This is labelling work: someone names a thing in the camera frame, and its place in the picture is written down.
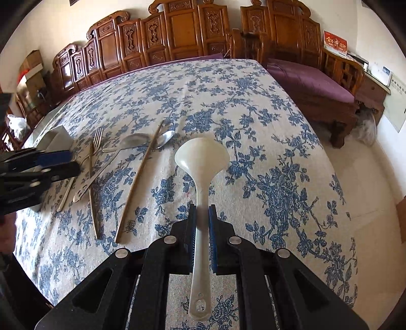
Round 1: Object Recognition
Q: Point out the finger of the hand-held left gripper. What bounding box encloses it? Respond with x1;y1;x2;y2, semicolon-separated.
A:
0;149;73;173
0;161;81;191

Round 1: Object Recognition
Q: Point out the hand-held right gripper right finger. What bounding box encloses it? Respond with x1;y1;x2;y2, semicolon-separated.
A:
208;204;370;330

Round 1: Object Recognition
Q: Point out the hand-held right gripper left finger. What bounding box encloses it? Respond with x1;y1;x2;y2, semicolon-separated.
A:
34;203;197;330

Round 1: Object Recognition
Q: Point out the grey metal tray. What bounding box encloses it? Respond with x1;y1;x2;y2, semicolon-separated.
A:
32;125;75;212

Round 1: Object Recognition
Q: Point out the silver metal fork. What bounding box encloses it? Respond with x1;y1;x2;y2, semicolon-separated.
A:
56;127;105;212

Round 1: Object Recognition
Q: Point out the white plastic ladle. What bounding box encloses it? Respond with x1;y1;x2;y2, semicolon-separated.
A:
174;137;230;320

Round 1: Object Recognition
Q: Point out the white plastic bag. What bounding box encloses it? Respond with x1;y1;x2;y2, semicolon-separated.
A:
7;115;30;140

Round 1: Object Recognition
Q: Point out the wooden dining chair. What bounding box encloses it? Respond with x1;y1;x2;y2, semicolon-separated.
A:
0;124;20;150
14;92;42;128

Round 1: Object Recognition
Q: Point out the large printed cardboard box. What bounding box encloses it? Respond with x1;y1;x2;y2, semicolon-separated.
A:
16;68;49;106

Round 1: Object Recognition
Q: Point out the brown cardboard box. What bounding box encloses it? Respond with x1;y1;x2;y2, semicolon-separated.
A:
18;50;44;73

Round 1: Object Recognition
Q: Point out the small silver spoon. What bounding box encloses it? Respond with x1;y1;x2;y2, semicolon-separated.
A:
101;130;176;153

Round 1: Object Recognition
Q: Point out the blue floral tablecloth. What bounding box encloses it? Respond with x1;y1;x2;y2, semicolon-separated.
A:
13;58;359;330

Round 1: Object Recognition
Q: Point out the long carved wooden sofa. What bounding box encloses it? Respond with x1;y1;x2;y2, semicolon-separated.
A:
51;0;236;96

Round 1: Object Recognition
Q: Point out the purple sofa cushion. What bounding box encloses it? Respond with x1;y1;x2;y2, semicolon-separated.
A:
101;52;223;84

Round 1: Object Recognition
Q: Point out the purple armchair cushion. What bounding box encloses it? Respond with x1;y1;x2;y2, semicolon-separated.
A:
265;59;356;104

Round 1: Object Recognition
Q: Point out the grey fluffy duster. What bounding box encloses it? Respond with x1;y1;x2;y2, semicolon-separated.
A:
355;108;379;147

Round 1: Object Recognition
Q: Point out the wooden side table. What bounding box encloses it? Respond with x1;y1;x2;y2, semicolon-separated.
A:
357;68;391;119

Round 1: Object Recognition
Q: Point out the carved wooden armchair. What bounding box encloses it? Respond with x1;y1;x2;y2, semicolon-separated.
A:
231;0;365;148

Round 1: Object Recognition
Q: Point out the red printed box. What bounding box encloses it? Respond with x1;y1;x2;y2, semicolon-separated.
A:
324;30;349;58

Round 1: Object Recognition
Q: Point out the white printed box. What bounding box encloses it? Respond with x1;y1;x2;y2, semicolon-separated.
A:
369;62;393;87

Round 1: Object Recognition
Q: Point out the large silver slotted-handle spoon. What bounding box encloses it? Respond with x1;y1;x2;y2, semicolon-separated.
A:
73;133;150;204

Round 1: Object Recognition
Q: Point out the beige wall panel door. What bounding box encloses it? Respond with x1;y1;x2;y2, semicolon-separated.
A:
382;72;406;133

